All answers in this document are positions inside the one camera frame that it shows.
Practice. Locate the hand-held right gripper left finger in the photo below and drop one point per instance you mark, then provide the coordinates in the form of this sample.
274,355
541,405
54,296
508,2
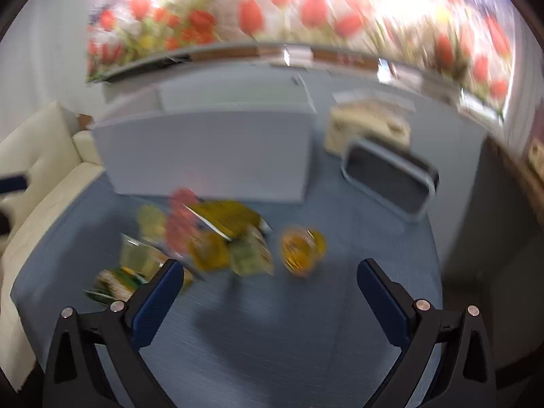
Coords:
158,301

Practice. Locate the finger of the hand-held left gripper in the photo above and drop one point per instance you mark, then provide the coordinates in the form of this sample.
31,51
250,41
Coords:
12,182

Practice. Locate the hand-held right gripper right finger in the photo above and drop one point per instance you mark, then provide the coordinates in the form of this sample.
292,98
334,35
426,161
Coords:
382,301

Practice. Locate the green striped snack packet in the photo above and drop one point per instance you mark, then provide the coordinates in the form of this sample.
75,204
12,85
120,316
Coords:
114,284

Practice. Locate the pale green snack packet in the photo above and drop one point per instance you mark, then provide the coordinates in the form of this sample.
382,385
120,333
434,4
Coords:
151,221
138,255

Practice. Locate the small yellow snack packet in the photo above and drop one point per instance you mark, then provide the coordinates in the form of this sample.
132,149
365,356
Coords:
208,250

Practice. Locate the pink snack packet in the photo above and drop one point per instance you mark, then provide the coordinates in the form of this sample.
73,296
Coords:
180,221

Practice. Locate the plain yellow jelly cup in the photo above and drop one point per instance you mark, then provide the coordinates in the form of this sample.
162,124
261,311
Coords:
319,244

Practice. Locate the yellow jelly cup printed lid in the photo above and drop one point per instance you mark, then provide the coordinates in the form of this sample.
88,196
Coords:
295,253

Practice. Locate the green beige snack packet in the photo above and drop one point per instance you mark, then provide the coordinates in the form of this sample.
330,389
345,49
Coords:
250,255

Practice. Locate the large yellow snack packet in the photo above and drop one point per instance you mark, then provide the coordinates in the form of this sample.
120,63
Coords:
227,216

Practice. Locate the white cardboard box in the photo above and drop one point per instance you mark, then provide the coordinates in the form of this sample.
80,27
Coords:
204,153

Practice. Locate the cream leather sofa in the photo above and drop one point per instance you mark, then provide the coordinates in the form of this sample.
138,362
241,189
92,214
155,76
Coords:
46,187

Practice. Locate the white-rimmed black tray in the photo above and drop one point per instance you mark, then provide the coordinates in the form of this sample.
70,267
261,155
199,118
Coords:
391,178

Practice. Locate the grey wall rail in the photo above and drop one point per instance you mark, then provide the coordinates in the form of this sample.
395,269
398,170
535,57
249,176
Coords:
238,51

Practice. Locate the tulip wall poster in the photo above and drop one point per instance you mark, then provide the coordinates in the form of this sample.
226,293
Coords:
297,8

